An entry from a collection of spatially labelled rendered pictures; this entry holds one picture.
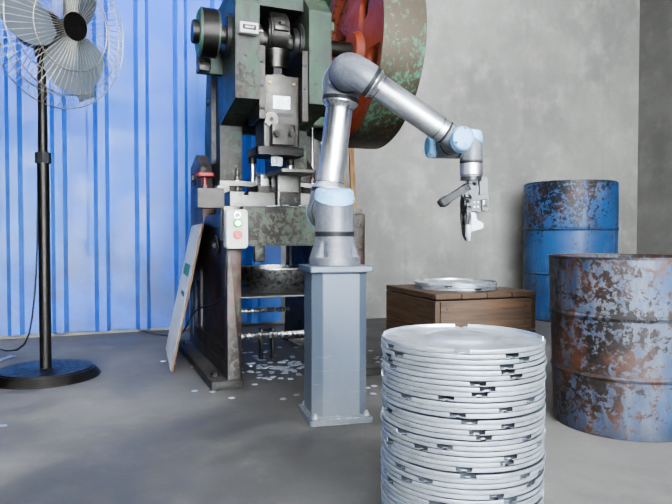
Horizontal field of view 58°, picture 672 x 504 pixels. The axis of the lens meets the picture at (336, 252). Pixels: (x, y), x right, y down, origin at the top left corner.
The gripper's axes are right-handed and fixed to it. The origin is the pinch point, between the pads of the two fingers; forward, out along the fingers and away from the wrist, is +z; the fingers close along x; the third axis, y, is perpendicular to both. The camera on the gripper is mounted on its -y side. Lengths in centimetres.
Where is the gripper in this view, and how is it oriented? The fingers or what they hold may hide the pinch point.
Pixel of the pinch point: (465, 237)
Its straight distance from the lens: 206.8
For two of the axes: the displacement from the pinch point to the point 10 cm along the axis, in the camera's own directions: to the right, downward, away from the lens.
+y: 10.0, -0.1, 0.1
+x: -0.1, -0.3, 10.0
